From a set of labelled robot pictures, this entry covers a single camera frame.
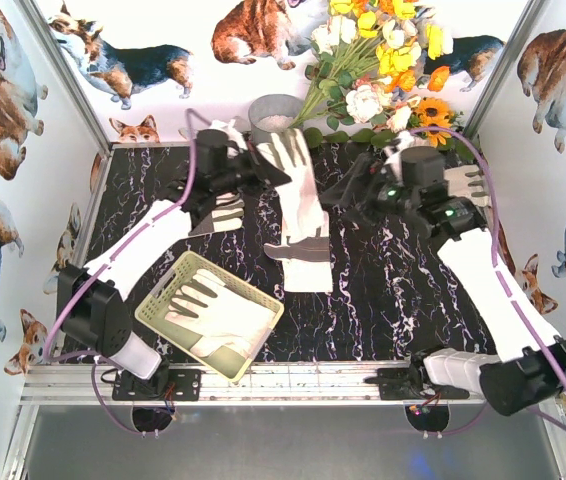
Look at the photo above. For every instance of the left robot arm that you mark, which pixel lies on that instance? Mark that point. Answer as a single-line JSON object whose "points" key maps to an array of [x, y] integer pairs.
{"points": [[90, 299]]}

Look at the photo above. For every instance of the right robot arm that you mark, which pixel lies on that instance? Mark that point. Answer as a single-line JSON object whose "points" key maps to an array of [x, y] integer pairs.
{"points": [[529, 365]]}

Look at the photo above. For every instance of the white green work glove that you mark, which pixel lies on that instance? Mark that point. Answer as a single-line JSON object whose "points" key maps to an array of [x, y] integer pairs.
{"points": [[221, 317]]}

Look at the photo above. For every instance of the artificial flower bouquet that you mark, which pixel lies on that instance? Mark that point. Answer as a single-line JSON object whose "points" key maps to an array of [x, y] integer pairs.
{"points": [[380, 65]]}

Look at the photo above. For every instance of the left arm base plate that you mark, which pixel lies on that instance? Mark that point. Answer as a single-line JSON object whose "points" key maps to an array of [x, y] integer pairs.
{"points": [[167, 383]]}

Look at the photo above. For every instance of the far left work glove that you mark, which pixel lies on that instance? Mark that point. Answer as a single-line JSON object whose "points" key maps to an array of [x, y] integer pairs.
{"points": [[227, 215]]}

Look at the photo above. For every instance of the yellow-green storage basket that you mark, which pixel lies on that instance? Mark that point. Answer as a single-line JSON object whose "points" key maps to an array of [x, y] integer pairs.
{"points": [[152, 310]]}

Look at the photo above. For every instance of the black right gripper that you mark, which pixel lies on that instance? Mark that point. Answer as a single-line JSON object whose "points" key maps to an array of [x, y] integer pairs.
{"points": [[361, 181]]}

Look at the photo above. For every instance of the grey bucket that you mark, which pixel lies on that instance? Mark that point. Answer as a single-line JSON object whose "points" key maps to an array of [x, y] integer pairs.
{"points": [[272, 113]]}

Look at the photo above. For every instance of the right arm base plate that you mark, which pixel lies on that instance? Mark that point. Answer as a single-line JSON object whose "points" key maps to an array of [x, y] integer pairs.
{"points": [[412, 382]]}

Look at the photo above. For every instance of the far right work glove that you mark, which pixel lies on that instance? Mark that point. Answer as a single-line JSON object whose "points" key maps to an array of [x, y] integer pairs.
{"points": [[468, 181]]}

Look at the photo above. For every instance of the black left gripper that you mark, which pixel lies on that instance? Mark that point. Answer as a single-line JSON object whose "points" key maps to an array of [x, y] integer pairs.
{"points": [[251, 166]]}

